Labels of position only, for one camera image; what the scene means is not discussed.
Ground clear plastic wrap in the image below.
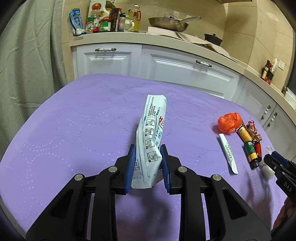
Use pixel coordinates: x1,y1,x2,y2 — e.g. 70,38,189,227
259,146,275,179

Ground large white wipes packet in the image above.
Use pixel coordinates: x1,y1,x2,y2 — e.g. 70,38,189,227
132,94,167,189

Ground red label dark bottle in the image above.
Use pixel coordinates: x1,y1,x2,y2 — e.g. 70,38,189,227
254,141,262,163

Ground green yellow label bottle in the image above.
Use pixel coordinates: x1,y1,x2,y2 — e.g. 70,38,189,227
244,141,259,170

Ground small white green tube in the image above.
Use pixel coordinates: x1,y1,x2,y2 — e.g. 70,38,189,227
219,133,238,174

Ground red checkered ribbon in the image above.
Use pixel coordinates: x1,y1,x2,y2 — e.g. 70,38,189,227
242,118,262,142

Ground orange plastic bag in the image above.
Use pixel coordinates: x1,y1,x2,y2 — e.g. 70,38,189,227
218,113,242,135

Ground person's hand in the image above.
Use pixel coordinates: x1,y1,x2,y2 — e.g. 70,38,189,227
272,197,295,231

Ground purple tablecloth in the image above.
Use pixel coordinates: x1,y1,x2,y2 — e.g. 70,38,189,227
1,74,286,232

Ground red black box holder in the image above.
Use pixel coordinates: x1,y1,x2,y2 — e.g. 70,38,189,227
264,71,274,85

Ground dark olive oil bottle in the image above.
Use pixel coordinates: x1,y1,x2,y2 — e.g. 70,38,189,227
261,60,270,80

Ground black lidded pot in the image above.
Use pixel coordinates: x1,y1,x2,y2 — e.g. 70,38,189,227
204,34,223,46

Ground grey green curtain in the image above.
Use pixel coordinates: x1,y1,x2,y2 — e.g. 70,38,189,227
1,1,67,156

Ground steel frying pan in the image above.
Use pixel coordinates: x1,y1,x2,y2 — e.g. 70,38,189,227
148,16,202,32

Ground green label jar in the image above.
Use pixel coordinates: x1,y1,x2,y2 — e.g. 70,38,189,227
99,18,111,32

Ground yellow cooking oil bottle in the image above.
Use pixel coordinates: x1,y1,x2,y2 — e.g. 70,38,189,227
128,4,142,33

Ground blue white milk carton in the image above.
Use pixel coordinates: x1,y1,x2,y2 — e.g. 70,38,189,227
69,9,85,36

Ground red cap sauce bottle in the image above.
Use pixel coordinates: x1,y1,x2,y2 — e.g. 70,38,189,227
91,5,99,33

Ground white ceramic handle right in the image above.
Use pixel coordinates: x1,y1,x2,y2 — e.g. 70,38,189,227
267,112,278,128

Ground white ceramic handle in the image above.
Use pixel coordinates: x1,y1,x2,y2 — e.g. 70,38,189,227
260,105,271,120
267,112,278,128

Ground white ceramic handle left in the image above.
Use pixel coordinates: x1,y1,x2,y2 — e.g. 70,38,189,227
260,105,271,120

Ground white wall socket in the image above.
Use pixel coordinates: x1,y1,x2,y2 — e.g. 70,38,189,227
278,60,285,70

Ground middle cabinet door handle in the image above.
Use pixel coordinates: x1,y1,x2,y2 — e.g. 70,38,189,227
196,60,212,68

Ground cabinet door handle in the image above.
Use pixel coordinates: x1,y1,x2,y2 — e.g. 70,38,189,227
196,60,212,68
95,48,116,52

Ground left cabinet door handle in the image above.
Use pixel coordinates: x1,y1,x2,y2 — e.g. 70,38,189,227
95,48,116,52

